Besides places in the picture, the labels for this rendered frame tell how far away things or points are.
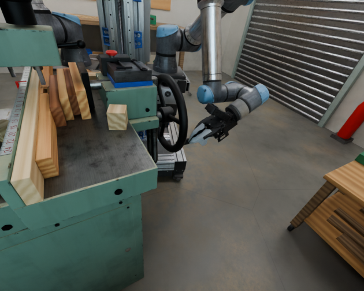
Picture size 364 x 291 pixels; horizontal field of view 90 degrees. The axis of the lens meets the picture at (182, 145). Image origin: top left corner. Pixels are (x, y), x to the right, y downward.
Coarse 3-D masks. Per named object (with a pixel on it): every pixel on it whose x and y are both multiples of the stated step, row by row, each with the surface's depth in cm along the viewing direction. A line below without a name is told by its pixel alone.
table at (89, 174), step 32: (96, 96) 54; (64, 128) 40; (96, 128) 41; (128, 128) 42; (64, 160) 32; (96, 160) 33; (128, 160) 34; (64, 192) 27; (96, 192) 30; (128, 192) 34; (32, 224) 27
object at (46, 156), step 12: (48, 72) 54; (48, 84) 47; (48, 96) 42; (48, 108) 38; (48, 120) 34; (48, 132) 32; (36, 144) 29; (48, 144) 29; (36, 156) 27; (48, 156) 27; (48, 168) 28
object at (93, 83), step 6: (78, 66) 45; (84, 66) 45; (84, 72) 41; (84, 78) 42; (84, 84) 43; (90, 84) 46; (96, 84) 47; (90, 90) 44; (90, 96) 45; (90, 102) 46; (90, 108) 46
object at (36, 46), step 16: (0, 32) 34; (16, 32) 35; (32, 32) 36; (48, 32) 37; (0, 48) 35; (16, 48) 36; (32, 48) 37; (48, 48) 39; (0, 64) 36; (16, 64) 38; (32, 64) 39; (48, 64) 40
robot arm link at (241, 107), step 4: (236, 100) 70; (240, 100) 69; (232, 104) 69; (236, 104) 69; (240, 104) 68; (244, 104) 68; (236, 108) 68; (240, 108) 68; (244, 108) 68; (240, 112) 68; (244, 112) 69; (248, 112) 70; (240, 116) 69; (244, 116) 70
